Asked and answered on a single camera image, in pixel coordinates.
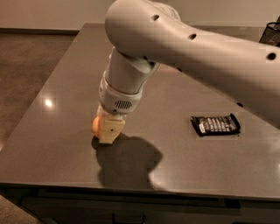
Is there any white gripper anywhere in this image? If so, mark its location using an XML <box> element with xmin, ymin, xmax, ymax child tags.
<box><xmin>96</xmin><ymin>70</ymin><xmax>144</xmax><ymax>144</ymax></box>

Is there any orange fruit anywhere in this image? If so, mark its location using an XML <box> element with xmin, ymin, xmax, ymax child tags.
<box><xmin>92</xmin><ymin>116</ymin><xmax>101</xmax><ymax>138</ymax></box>

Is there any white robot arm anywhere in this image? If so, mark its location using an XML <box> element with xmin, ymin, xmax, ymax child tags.
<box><xmin>93</xmin><ymin>0</ymin><xmax>280</xmax><ymax>144</ymax></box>

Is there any black snack bar wrapper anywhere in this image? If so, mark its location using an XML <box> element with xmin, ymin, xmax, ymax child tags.
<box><xmin>191</xmin><ymin>114</ymin><xmax>241</xmax><ymax>137</ymax></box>

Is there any black mesh basket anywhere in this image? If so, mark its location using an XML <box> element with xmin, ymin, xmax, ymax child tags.
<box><xmin>259</xmin><ymin>16</ymin><xmax>280</xmax><ymax>47</ymax></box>

